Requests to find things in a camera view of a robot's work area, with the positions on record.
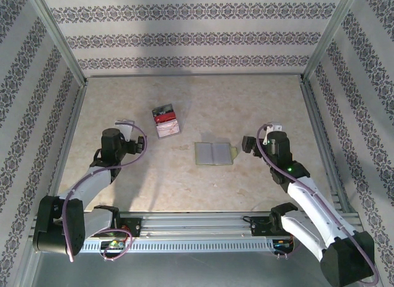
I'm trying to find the olive green card holder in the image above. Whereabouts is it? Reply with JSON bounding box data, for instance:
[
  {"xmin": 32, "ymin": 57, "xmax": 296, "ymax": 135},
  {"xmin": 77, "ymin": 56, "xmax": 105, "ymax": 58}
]
[{"xmin": 193, "ymin": 141, "xmax": 239, "ymax": 166}]

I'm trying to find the white floral card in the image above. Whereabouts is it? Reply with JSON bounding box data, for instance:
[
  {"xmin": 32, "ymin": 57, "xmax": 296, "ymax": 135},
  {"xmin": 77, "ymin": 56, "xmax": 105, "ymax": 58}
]
[{"xmin": 156, "ymin": 120, "xmax": 180, "ymax": 137}]

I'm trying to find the black VIP card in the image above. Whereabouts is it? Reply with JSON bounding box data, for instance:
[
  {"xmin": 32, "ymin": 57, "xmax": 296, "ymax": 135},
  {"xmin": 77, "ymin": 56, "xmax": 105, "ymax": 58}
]
[{"xmin": 152, "ymin": 103, "xmax": 175, "ymax": 116}]

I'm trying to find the small circuit board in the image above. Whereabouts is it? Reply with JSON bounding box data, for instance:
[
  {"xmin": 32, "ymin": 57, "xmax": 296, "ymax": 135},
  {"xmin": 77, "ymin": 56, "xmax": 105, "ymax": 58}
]
[
  {"xmin": 272, "ymin": 238, "xmax": 296, "ymax": 254},
  {"xmin": 98, "ymin": 239, "xmax": 126, "ymax": 254}
]

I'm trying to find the grey sheet metal shelf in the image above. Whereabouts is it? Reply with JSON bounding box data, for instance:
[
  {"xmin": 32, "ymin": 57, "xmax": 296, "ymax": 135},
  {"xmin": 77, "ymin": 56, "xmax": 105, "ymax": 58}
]
[{"xmin": 18, "ymin": 233, "xmax": 378, "ymax": 287}]

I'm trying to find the aluminium table edge rail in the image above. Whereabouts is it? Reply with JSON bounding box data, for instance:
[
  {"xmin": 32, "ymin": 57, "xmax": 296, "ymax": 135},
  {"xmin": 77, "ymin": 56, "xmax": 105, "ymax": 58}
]
[
  {"xmin": 300, "ymin": 80, "xmax": 353, "ymax": 216},
  {"xmin": 84, "ymin": 72, "xmax": 304, "ymax": 79},
  {"xmin": 42, "ymin": 82, "xmax": 90, "ymax": 217}
]

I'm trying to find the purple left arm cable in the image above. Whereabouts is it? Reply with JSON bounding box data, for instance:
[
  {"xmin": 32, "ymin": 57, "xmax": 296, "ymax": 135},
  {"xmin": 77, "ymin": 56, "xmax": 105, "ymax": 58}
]
[{"xmin": 62, "ymin": 123, "xmax": 148, "ymax": 263}]

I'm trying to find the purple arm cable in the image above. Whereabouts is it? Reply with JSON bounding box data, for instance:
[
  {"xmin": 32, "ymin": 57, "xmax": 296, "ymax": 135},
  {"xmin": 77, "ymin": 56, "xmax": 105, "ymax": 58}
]
[
  {"xmin": 257, "ymin": 123, "xmax": 379, "ymax": 283},
  {"xmin": 62, "ymin": 123, "xmax": 148, "ymax": 263}
]

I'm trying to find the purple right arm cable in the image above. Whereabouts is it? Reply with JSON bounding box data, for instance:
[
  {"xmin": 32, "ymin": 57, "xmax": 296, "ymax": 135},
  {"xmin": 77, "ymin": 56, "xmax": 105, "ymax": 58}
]
[{"xmin": 257, "ymin": 123, "xmax": 379, "ymax": 283}]

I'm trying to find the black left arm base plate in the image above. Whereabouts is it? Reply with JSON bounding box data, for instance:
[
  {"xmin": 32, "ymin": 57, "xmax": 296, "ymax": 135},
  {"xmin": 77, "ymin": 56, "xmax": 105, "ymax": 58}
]
[{"xmin": 118, "ymin": 217, "xmax": 142, "ymax": 238}]

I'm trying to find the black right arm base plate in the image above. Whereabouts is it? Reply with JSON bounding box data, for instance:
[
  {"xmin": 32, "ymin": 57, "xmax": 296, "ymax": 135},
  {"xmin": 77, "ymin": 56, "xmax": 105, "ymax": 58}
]
[{"xmin": 251, "ymin": 216, "xmax": 307, "ymax": 238}]

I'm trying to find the slotted grey cable duct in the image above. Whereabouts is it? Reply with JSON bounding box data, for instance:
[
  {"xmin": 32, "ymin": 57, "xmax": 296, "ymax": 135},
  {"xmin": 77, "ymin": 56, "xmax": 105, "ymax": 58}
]
[{"xmin": 78, "ymin": 239, "xmax": 275, "ymax": 254}]

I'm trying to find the aluminium frame post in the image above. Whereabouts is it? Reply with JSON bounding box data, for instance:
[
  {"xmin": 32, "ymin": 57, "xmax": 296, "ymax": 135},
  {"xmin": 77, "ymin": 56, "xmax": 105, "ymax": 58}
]
[
  {"xmin": 301, "ymin": 0, "xmax": 363, "ymax": 84},
  {"xmin": 23, "ymin": 0, "xmax": 89, "ymax": 88}
]

